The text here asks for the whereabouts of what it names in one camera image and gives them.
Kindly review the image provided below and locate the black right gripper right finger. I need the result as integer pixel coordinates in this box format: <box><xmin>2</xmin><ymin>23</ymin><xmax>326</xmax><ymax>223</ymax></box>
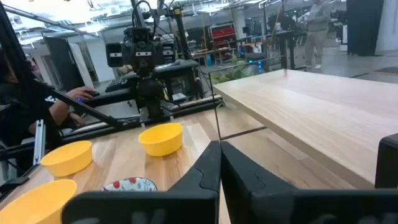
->
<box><xmin>220</xmin><ymin>141</ymin><xmax>398</xmax><ymax>224</ymax></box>

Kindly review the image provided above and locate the black curtain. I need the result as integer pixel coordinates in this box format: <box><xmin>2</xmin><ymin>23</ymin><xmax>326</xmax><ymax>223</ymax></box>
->
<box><xmin>346</xmin><ymin>0</ymin><xmax>386</xmax><ymax>57</ymax></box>

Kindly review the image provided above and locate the person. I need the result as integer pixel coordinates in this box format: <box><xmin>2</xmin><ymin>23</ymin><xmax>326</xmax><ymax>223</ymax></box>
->
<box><xmin>303</xmin><ymin>0</ymin><xmax>332</xmax><ymax>70</ymax></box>
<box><xmin>0</xmin><ymin>46</ymin><xmax>98</xmax><ymax>175</ymax></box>

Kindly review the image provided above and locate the silver aluminium extrusion piece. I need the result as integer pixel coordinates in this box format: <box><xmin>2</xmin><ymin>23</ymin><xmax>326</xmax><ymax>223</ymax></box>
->
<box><xmin>33</xmin><ymin>119</ymin><xmax>47</xmax><ymax>166</ymax></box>

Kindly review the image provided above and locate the small green potted plant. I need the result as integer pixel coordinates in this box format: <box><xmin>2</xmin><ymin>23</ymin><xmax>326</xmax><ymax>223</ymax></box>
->
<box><xmin>211</xmin><ymin>54</ymin><xmax>259</xmax><ymax>85</ymax></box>

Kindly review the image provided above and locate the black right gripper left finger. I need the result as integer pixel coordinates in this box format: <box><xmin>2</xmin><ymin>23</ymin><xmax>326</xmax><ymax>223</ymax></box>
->
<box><xmin>61</xmin><ymin>141</ymin><xmax>223</xmax><ymax>224</ymax></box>

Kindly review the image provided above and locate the black standing desk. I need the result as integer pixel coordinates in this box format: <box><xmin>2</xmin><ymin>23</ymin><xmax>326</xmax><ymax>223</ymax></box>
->
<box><xmin>274</xmin><ymin>29</ymin><xmax>309</xmax><ymax>71</ymax></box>

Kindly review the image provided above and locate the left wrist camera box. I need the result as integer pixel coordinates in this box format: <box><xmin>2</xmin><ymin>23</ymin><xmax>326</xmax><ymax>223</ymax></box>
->
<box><xmin>124</xmin><ymin>26</ymin><xmax>152</xmax><ymax>44</ymax></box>

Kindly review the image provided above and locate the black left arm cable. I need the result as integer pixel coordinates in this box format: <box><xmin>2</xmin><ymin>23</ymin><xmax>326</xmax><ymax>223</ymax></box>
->
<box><xmin>131</xmin><ymin>0</ymin><xmax>157</xmax><ymax>39</ymax></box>

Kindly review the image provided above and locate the black keyboard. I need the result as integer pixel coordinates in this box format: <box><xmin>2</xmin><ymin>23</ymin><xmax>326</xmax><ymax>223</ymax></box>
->
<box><xmin>104</xmin><ymin>76</ymin><xmax>138</xmax><ymax>93</ymax></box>

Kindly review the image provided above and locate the red storage bin rack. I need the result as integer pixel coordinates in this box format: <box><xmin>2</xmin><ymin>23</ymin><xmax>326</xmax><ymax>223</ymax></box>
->
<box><xmin>208</xmin><ymin>23</ymin><xmax>238</xmax><ymax>50</ymax></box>

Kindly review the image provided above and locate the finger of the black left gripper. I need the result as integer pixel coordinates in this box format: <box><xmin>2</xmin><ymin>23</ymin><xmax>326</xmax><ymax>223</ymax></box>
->
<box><xmin>105</xmin><ymin>42</ymin><xmax>124</xmax><ymax>68</ymax></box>
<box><xmin>162</xmin><ymin>40</ymin><xmax>177</xmax><ymax>65</ymax></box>

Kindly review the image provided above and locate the black side desk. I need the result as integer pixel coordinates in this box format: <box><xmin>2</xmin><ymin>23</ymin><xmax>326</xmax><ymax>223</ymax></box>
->
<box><xmin>83</xmin><ymin>58</ymin><xmax>203</xmax><ymax>108</ymax></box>

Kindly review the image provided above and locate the red floral mini bowl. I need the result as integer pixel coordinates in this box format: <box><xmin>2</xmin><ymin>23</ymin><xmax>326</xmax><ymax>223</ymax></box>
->
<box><xmin>100</xmin><ymin>177</ymin><xmax>158</xmax><ymax>192</ymax></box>

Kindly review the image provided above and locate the black partition panel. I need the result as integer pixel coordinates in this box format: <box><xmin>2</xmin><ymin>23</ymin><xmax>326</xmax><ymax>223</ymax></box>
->
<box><xmin>43</xmin><ymin>35</ymin><xmax>96</xmax><ymax>91</ymax></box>

